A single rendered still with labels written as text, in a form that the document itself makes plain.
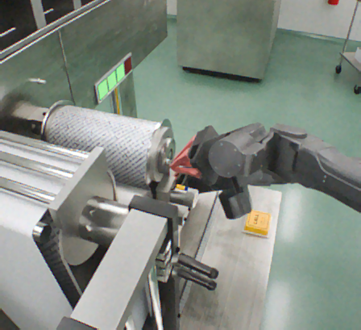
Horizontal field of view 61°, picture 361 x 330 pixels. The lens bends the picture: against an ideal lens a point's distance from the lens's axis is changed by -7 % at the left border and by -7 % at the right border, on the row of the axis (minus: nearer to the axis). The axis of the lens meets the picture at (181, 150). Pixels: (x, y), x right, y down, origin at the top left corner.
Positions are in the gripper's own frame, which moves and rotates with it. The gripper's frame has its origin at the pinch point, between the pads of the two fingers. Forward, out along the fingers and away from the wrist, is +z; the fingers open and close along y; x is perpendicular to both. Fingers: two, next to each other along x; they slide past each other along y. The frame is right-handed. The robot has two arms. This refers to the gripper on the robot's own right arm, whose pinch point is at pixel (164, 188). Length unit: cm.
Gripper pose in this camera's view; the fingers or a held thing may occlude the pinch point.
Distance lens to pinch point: 85.5
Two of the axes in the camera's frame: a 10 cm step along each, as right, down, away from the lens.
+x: -4.7, -7.7, -4.4
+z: -8.2, 2.0, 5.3
